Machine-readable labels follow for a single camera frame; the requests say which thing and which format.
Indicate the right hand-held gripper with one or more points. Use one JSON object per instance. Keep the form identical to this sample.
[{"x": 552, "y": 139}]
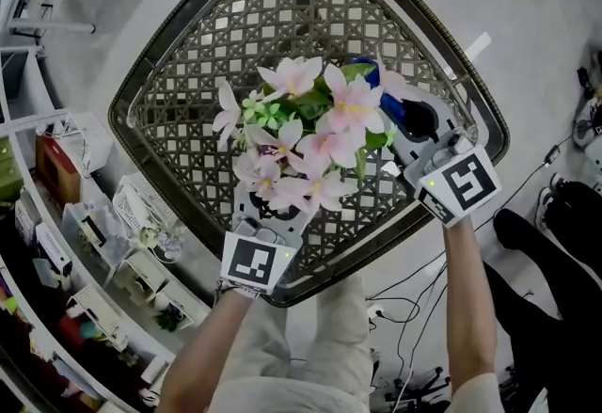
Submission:
[{"x": 465, "y": 185}]

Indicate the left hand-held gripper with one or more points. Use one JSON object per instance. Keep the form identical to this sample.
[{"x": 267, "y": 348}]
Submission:
[{"x": 254, "y": 260}]

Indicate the pink artificial flower bouquet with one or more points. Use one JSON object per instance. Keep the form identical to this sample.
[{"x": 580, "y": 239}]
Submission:
[{"x": 353, "y": 115}]

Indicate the blue cloth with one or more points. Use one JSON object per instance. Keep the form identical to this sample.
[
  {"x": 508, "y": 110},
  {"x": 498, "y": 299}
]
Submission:
[{"x": 374, "y": 76}]

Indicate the person's right forearm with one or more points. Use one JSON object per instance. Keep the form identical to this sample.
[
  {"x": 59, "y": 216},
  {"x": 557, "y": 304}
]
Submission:
[{"x": 470, "y": 298}]

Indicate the person's left forearm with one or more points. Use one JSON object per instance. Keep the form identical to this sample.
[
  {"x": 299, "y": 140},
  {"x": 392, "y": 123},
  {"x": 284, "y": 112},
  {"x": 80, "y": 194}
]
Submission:
[{"x": 202, "y": 354}]

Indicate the small white flower bunch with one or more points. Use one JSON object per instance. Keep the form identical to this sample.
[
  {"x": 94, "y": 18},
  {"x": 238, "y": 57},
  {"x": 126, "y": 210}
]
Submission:
[{"x": 160, "y": 239}]

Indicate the white power strip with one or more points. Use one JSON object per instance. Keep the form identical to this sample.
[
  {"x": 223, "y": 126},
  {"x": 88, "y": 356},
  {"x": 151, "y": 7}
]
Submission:
[{"x": 374, "y": 309}]

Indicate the woven rattan side table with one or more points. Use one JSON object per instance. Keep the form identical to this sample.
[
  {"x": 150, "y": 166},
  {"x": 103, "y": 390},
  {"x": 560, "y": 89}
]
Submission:
[{"x": 211, "y": 72}]

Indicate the white rounded device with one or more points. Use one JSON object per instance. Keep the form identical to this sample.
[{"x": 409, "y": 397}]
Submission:
[{"x": 591, "y": 156}]

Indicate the clear plastic bin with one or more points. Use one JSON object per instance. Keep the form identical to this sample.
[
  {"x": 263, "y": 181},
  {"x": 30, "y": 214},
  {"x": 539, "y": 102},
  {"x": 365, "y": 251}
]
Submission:
[{"x": 89, "y": 227}]

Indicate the white mesh storage box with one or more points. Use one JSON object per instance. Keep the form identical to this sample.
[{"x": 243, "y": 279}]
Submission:
[{"x": 87, "y": 143}]

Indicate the teal cup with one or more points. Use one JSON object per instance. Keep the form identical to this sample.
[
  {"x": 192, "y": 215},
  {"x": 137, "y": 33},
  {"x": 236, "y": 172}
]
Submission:
[{"x": 88, "y": 329}]

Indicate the red brown cardboard box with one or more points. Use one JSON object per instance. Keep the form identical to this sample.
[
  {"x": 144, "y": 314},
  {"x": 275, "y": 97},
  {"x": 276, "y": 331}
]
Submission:
[{"x": 56, "y": 166}]

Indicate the white perforated device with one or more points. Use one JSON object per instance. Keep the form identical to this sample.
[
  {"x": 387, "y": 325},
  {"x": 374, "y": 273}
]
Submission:
[{"x": 52, "y": 251}]

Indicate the white shelving unit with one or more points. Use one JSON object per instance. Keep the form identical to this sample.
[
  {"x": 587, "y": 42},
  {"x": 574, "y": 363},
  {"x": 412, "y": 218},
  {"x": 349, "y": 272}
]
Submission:
[{"x": 33, "y": 120}]

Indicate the green box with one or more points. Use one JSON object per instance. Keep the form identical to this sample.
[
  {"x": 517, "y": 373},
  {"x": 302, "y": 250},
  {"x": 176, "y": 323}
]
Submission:
[{"x": 9, "y": 171}]

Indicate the person's white shirt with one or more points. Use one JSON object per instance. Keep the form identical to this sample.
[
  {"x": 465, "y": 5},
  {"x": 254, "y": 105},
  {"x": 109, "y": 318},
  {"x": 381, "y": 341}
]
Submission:
[{"x": 475, "y": 397}]

